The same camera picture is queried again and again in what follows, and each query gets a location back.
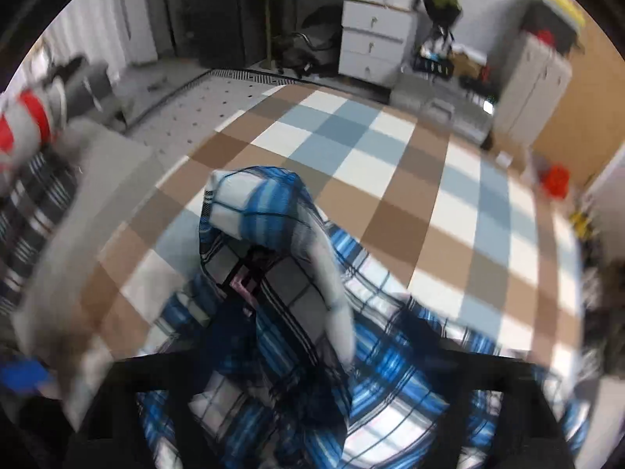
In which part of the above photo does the blue white plaid shirt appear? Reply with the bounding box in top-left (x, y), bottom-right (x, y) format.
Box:
top-left (152, 166), bottom-right (585, 468)

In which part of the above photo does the brown blue checkered bed cover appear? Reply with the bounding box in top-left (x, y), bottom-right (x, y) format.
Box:
top-left (79, 85), bottom-right (583, 381)

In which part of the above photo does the black white plaid garment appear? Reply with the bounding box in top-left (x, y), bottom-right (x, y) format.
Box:
top-left (1, 146), bottom-right (77, 315)

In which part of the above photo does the red plastic container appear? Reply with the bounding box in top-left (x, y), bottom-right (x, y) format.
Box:
top-left (540, 164), bottom-right (570, 199)

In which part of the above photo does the wooden door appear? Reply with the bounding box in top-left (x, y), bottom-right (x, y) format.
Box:
top-left (533, 17), bottom-right (625, 188)

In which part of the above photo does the white low cabinet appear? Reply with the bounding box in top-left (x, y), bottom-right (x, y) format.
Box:
top-left (494, 32), bottom-right (572, 146)

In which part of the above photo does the white drawer desk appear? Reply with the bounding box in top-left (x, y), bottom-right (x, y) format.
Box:
top-left (248, 0), bottom-right (422, 89)

